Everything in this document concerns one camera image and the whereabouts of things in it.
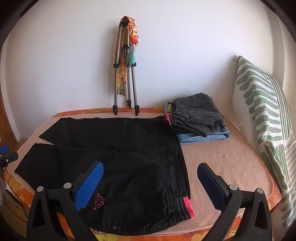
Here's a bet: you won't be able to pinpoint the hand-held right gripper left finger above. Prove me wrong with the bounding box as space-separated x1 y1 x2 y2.
26 160 105 241

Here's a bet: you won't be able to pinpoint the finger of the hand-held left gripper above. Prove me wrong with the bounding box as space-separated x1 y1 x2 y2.
0 146 19 173

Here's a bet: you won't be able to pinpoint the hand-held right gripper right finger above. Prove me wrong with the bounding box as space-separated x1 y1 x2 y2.
196 162 273 241

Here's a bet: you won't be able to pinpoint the black pants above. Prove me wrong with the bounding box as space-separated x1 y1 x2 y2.
14 115 196 237

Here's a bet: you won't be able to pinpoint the grey folded pants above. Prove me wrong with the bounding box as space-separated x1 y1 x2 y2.
171 93 226 138

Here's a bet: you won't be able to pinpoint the orange floral bed sheet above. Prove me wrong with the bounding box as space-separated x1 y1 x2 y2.
5 107 284 241

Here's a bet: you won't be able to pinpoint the peach blanket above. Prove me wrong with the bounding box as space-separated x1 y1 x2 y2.
17 111 275 234

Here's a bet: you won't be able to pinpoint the blue folded jeans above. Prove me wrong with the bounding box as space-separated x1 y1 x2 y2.
163 103 230 145

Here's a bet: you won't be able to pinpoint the green striped white pillow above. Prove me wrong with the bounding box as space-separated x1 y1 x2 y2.
232 56 296 229

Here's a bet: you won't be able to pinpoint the colourful floral scarf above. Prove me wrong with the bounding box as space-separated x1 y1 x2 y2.
117 16 139 96

